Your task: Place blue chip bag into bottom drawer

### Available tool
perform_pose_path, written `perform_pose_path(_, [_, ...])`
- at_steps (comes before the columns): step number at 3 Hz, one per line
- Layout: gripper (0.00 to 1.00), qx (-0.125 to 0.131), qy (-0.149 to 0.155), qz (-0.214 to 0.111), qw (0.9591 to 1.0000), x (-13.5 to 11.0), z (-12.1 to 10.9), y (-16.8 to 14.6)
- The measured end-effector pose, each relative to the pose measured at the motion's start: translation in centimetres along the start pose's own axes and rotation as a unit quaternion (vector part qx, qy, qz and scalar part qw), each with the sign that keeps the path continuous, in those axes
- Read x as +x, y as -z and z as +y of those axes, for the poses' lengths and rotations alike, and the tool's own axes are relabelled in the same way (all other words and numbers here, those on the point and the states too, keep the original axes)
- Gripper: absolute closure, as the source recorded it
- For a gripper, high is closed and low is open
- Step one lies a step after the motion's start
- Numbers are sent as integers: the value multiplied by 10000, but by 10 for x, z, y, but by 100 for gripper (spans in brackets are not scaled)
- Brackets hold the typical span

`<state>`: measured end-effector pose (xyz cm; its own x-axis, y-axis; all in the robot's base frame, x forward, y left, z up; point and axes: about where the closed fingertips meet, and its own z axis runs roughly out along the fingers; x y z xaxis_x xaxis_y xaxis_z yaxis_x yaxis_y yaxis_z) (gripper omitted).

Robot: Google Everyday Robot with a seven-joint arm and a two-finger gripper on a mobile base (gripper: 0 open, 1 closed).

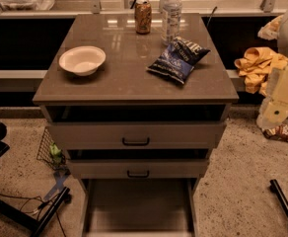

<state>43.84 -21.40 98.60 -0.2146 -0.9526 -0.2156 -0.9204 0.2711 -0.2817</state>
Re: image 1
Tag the black metal leg right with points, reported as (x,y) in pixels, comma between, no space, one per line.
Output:
(275,188)

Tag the white paper bowl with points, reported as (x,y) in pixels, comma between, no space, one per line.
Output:
(82,60)

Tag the middle grey drawer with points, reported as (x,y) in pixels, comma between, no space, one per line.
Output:
(149,168)

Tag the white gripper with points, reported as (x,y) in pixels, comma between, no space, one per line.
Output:
(274,109)

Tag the bottom grey open drawer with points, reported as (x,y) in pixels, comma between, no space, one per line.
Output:
(139,208)

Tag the black metal stand leg left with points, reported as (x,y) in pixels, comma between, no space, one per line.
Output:
(35,226)

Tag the blue chip bag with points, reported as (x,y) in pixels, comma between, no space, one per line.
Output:
(178,60)

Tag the brown snack wrapper on floor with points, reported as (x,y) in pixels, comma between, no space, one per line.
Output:
(279,133)

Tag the clear plastic water bottle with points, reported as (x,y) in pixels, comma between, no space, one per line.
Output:
(171,14)

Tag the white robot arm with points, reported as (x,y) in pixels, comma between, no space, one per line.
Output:
(282,43)

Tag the grey drawer cabinet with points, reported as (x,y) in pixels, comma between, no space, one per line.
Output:
(123,90)

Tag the top grey drawer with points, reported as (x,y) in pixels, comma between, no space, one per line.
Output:
(136,135)

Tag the yellow crumpled cloth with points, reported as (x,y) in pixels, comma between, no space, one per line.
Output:
(256,65)

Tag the wire mesh basket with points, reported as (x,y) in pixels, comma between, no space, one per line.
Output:
(43,154)

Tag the green object in basket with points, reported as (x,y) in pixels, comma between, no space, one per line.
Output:
(55,153)

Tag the orange soda can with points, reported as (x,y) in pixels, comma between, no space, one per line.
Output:
(143,17)

